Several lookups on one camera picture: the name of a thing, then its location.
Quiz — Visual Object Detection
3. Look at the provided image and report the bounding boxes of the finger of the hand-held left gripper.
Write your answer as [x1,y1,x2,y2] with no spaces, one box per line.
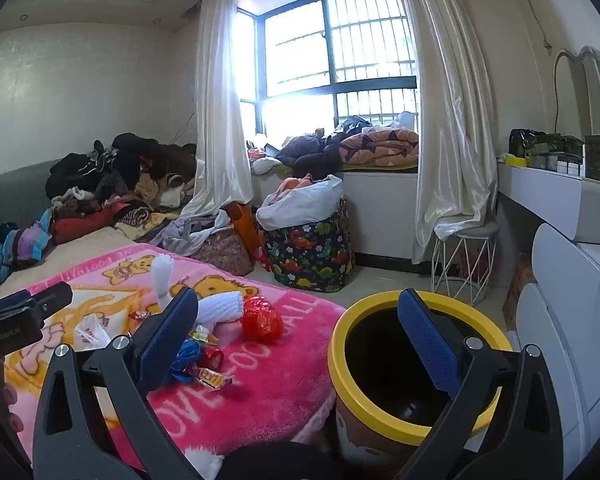
[0,282,74,330]

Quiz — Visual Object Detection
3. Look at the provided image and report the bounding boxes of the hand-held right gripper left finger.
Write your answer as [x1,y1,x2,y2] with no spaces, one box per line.
[32,287,221,480]

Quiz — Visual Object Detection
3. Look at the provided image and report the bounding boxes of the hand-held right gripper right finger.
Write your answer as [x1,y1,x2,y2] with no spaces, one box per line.
[390,287,576,480]

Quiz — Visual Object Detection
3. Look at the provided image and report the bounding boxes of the blue plastic wrapper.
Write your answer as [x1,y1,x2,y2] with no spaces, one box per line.
[171,339,202,377]

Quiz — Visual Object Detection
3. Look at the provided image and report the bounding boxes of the red round wrapper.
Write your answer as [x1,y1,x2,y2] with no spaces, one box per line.
[200,347,226,372]

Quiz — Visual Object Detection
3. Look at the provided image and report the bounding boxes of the yellow candy wrapper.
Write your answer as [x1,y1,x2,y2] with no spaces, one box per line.
[190,365,233,391]

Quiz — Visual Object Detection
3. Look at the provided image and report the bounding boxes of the white red-print wrapper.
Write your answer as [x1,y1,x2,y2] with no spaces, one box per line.
[75,313,114,352]

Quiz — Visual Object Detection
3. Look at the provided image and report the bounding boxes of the yellow-rimmed round bin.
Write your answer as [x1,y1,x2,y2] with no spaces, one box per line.
[327,290,513,467]

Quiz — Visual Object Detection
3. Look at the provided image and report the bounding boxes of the purple blue striped cloth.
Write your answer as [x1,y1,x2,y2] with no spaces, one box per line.
[0,209,57,288]

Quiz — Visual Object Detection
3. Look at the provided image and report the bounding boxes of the floral fabric bag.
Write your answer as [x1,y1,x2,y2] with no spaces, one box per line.
[190,225,256,277]

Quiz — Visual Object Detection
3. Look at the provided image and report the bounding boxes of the grey white cloth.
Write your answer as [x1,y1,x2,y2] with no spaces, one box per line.
[161,209,231,257]

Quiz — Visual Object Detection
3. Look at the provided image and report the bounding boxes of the orange cardboard box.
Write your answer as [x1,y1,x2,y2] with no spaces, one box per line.
[502,255,537,332]

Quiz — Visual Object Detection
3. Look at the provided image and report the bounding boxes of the pink bear printed blanket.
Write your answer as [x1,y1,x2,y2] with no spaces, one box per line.
[0,242,348,480]

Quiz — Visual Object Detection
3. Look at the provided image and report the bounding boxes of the pile of clothes on bed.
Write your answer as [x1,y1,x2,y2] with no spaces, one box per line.
[0,159,153,306]

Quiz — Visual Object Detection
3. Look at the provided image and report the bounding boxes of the orange bag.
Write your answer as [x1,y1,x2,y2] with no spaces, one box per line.
[225,202,261,263]

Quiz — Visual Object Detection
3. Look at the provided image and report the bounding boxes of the white fluffy sleeve cuff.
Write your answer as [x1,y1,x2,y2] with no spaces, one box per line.
[182,447,226,480]

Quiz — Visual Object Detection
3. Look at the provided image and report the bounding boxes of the dinosaur print laundry basket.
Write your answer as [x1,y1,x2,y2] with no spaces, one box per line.
[257,195,356,293]

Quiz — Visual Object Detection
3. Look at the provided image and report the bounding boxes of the white drawer cabinet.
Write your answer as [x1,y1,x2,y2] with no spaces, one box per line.
[505,222,600,480]

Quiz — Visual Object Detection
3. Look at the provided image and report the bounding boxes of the pile of dark clothes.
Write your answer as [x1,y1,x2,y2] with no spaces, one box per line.
[45,132,199,243]

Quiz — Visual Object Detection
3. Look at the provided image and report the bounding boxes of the person's black pants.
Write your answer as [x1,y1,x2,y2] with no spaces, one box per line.
[220,442,342,480]

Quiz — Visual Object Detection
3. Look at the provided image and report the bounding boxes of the green mat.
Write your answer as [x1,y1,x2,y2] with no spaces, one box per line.
[339,160,419,173]

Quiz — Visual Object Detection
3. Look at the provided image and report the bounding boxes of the white vanity desk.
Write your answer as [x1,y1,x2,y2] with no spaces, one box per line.
[497,160,600,246]

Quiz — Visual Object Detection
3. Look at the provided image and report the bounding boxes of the orange cloth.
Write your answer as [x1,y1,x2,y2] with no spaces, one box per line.
[275,173,315,197]

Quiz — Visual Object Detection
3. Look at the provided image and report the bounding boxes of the orange patterned quilt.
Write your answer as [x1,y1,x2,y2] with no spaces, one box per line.
[340,127,420,166]

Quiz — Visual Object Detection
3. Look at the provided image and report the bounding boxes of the black handbag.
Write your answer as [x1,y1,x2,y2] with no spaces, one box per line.
[509,129,586,169]

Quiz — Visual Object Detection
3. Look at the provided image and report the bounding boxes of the dark jacket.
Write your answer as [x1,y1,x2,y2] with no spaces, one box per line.
[275,132,352,174]

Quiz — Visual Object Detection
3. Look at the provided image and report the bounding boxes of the cream satin curtain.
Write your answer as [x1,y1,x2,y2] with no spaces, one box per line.
[179,0,254,220]
[392,0,499,264]

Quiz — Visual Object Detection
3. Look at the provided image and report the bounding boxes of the barred window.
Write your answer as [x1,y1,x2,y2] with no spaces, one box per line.
[235,0,421,137]

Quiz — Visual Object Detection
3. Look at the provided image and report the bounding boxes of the white framed vanity mirror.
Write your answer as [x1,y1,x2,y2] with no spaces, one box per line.
[551,46,600,137]

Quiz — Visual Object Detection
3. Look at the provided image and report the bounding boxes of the white wire stool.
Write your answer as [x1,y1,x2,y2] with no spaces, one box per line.
[430,221,501,308]

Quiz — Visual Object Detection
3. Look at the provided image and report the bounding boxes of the wall cable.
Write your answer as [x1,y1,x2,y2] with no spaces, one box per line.
[489,0,554,57]

